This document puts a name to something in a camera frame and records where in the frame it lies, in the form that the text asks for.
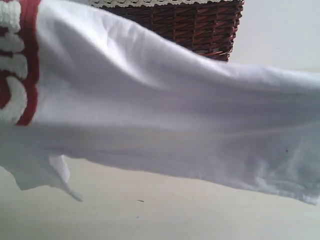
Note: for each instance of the white t-shirt red lettering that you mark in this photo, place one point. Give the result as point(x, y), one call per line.
point(80, 82)

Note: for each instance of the dark brown wicker basket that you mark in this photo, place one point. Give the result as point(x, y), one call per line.
point(207, 29)

